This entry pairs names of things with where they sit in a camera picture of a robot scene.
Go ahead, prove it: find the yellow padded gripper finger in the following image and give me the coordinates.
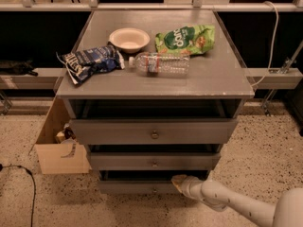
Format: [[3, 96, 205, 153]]
[[171, 174, 187, 193]]

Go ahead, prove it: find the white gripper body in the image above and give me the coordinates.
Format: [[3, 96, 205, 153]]
[[181, 176, 205, 201]]

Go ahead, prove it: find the grey bottom drawer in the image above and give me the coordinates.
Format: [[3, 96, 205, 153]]
[[97, 170, 210, 195]]

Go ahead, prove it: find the grey drawer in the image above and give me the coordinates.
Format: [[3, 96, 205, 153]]
[[97, 170, 210, 195], [70, 119, 238, 145], [89, 152, 221, 170]]

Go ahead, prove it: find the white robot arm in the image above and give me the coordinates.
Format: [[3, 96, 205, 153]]
[[171, 175, 303, 227]]

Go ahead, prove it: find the grey top drawer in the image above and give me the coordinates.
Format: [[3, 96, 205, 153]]
[[70, 119, 238, 145]]

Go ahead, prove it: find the grey middle drawer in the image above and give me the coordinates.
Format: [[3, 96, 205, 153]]
[[89, 152, 221, 170]]

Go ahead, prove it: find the cardboard box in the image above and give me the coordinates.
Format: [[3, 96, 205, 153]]
[[34, 98, 91, 174]]

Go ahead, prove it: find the clear plastic water bottle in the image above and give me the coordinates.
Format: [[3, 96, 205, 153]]
[[128, 52, 190, 78]]

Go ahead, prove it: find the green snack bag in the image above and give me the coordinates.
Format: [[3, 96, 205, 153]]
[[155, 25, 215, 55]]

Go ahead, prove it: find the white paper bowl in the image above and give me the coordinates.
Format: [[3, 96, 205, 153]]
[[109, 27, 150, 54]]

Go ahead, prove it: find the blue chip bag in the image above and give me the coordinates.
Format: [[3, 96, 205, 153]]
[[56, 44, 125, 85]]

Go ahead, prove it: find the black object on ledge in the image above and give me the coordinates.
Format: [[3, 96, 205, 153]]
[[0, 60, 38, 77]]

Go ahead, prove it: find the white hanging cable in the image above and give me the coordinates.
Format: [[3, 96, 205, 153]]
[[251, 1, 281, 88]]

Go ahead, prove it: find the black floor cable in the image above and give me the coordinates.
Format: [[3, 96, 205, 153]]
[[0, 163, 38, 227]]

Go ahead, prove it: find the metal frame rail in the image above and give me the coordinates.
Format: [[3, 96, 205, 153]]
[[0, 2, 297, 13]]

